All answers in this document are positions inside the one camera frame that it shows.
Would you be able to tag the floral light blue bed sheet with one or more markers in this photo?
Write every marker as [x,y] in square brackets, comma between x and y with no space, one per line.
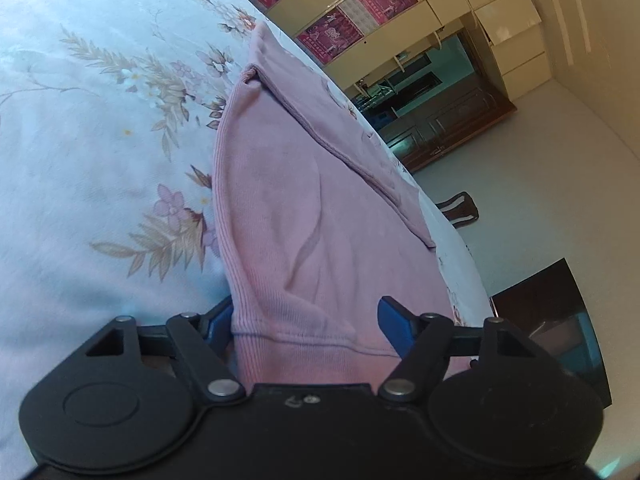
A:
[75,185]

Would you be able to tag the dark wooden chair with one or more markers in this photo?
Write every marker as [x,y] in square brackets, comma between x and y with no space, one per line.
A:
[457,209]

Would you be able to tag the cream corner shelf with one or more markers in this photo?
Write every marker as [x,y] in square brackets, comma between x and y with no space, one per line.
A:
[420,47]

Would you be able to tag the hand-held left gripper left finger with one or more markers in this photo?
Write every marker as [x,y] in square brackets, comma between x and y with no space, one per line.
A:
[220,327]

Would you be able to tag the cream wardrobe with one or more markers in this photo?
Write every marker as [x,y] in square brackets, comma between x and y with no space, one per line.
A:
[445,2]

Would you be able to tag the brown wooden door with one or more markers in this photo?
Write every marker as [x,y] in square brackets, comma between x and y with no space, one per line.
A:
[450,120]

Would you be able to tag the pink long-sleeve sweater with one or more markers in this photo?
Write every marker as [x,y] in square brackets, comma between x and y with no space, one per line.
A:
[300,210]

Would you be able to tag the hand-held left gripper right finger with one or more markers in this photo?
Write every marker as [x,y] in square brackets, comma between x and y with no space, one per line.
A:
[395,327]

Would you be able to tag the dark wooden furniture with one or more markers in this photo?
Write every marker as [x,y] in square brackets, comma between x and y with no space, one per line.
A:
[540,300]

